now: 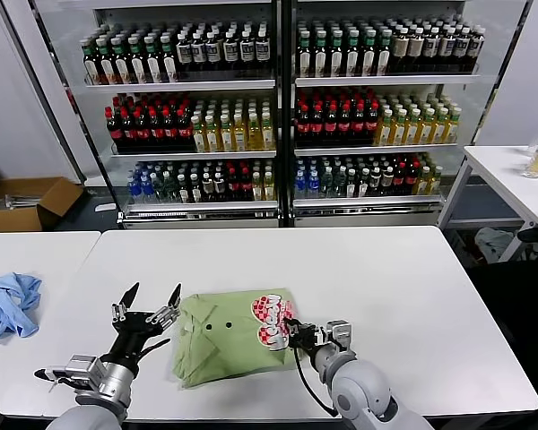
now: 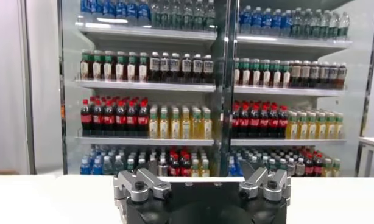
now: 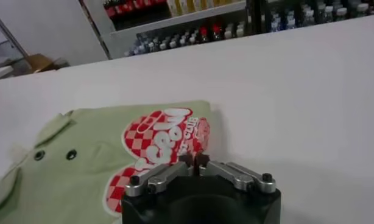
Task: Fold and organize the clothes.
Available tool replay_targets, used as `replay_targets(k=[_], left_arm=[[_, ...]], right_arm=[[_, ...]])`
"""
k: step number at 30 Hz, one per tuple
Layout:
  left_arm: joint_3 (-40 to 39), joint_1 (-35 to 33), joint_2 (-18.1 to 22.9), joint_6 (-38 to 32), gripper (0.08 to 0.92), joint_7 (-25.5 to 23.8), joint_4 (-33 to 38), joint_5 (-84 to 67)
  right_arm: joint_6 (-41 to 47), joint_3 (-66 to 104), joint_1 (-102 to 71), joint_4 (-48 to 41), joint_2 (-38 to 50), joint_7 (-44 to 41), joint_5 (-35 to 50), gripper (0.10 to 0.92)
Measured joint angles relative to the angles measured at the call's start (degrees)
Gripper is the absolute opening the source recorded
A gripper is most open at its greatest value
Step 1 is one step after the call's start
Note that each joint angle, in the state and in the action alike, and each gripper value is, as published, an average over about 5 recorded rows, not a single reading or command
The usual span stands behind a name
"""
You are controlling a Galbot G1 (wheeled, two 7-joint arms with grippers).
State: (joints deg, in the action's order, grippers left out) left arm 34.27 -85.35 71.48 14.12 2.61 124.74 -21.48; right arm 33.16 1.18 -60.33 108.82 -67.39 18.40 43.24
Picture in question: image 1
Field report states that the white-cap beige-label drink bottle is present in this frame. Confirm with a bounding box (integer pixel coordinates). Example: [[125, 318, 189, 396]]
[[392, 28, 410, 73], [407, 28, 425, 73]]

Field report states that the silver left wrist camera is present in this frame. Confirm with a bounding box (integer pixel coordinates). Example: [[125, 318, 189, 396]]
[[65, 354, 107, 391]]

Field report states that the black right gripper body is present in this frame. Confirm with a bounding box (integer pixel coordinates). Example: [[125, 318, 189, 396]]
[[295, 324, 328, 353]]

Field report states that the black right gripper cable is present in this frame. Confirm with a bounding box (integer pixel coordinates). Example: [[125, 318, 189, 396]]
[[293, 348, 337, 416]]

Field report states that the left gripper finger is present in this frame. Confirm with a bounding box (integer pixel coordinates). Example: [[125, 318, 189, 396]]
[[145, 281, 184, 324], [110, 281, 141, 323]]

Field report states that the white-cap dark-label drink bottle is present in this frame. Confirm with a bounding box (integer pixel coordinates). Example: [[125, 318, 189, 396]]
[[239, 30, 256, 70], [453, 27, 471, 72], [423, 28, 440, 73], [438, 27, 456, 73], [222, 30, 239, 70], [175, 33, 194, 72], [254, 28, 272, 69], [205, 31, 222, 71], [190, 32, 208, 71], [468, 26, 485, 71]]

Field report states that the white side table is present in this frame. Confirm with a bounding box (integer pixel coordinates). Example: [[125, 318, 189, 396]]
[[435, 145, 538, 263]]

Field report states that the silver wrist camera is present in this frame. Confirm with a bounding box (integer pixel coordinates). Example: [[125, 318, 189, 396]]
[[325, 319, 355, 355], [65, 354, 107, 391]]

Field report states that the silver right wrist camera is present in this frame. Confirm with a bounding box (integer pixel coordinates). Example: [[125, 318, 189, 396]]
[[325, 319, 355, 355]]

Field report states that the green-cap white-label tea bottle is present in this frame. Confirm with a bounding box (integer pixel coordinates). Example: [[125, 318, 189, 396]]
[[328, 30, 345, 79], [95, 39, 117, 86], [312, 30, 329, 79], [159, 35, 179, 84], [143, 36, 163, 85], [360, 30, 377, 78], [81, 39, 100, 86], [110, 38, 132, 86], [127, 37, 147, 85], [295, 30, 313, 79], [376, 30, 394, 77], [344, 30, 361, 78]]

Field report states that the crumpled light blue shirt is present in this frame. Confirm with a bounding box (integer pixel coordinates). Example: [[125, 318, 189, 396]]
[[0, 271, 44, 345]]

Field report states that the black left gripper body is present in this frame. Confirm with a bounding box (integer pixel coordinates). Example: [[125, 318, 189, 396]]
[[109, 312, 178, 359]]

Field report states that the grey crumpled cloth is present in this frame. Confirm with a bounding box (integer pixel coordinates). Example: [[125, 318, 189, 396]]
[[473, 227, 515, 265]]

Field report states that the grey metal parts bundle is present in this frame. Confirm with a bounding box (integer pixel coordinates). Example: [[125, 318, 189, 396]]
[[3, 193, 42, 210]]

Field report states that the open cardboard box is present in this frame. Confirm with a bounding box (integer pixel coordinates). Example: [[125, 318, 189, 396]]
[[0, 176, 85, 233]]

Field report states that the green polo shirt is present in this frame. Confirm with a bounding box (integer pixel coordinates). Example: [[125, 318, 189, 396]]
[[169, 288, 302, 391]]

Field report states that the glass-door beverage display cabinet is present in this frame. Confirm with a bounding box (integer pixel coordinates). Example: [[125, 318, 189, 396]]
[[286, 0, 534, 229], [2, 0, 292, 232]]

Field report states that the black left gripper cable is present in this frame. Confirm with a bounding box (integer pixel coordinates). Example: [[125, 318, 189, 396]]
[[136, 338, 171, 359]]

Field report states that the small grey-label drink bottle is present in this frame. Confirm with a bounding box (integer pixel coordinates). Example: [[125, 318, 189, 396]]
[[200, 171, 215, 202], [368, 166, 383, 198], [213, 170, 228, 202], [380, 165, 395, 197]]

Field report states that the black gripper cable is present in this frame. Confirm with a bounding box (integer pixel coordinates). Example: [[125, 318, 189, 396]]
[[293, 348, 337, 416], [136, 338, 171, 359]]

